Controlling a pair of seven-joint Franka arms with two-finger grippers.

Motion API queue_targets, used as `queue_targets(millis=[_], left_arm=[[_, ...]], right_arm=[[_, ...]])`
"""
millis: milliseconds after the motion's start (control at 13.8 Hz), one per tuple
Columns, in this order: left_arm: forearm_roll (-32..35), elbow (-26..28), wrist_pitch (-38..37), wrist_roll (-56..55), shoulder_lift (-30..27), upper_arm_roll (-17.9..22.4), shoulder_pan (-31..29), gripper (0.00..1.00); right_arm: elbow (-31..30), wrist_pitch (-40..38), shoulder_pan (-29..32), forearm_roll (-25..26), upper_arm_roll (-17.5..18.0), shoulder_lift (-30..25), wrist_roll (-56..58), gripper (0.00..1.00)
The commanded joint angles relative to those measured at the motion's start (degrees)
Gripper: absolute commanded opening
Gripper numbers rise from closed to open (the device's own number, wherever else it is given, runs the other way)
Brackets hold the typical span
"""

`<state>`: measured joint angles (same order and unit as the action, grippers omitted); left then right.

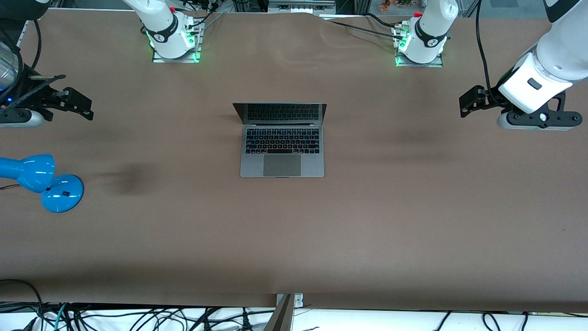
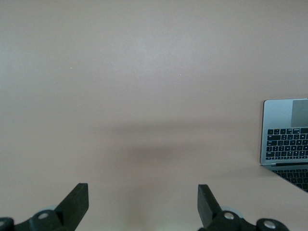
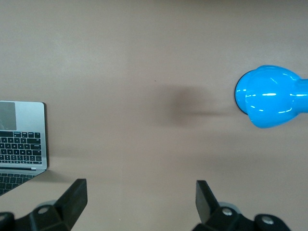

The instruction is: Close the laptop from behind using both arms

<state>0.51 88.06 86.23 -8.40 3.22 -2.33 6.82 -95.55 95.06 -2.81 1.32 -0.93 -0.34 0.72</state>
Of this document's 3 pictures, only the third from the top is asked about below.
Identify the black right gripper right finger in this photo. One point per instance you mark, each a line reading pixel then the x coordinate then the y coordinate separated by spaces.
pixel 207 204

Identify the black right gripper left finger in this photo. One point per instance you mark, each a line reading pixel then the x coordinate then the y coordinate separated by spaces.
pixel 69 204

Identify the silver grey laptop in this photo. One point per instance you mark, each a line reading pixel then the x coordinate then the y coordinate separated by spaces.
pixel 29 115

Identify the blue desk lamp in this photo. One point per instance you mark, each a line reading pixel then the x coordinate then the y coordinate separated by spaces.
pixel 269 96

